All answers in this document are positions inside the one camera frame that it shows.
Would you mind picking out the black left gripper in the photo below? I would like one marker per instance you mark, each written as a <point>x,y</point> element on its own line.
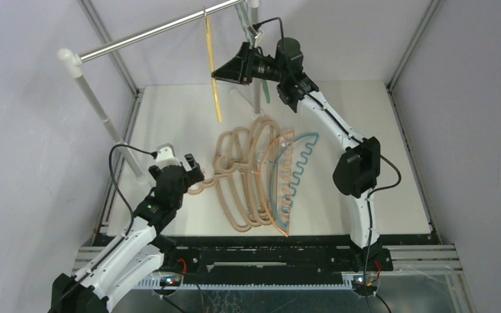
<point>196,176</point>

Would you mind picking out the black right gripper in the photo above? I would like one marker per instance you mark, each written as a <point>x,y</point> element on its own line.
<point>250,65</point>

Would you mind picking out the yellow wire hanger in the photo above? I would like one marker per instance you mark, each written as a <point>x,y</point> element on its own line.
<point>209,42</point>

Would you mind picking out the beige plastic hanger top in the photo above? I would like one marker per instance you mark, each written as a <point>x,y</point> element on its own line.
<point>257,203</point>

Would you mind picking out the white rack foot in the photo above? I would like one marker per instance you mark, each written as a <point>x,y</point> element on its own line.
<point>249,107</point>

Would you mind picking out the metal clothes rack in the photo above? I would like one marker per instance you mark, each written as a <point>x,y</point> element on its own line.
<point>176,58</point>

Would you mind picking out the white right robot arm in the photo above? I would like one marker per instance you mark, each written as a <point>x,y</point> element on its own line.
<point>358,167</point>

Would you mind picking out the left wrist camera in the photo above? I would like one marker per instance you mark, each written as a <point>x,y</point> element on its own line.
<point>166,156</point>

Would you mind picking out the blue wire hanger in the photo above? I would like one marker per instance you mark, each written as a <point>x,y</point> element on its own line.
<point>291,162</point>

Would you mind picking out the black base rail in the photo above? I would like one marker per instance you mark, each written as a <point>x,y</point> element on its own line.
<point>282,261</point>

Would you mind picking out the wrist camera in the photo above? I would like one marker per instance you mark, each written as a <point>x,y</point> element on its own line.
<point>166,156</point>
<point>255,33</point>

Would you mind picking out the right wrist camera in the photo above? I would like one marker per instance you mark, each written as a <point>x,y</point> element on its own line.
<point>255,33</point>

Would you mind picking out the green wire hanger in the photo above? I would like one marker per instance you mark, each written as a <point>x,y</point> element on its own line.
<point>247,13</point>

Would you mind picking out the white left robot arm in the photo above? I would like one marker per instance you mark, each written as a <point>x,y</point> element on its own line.
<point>139,250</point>

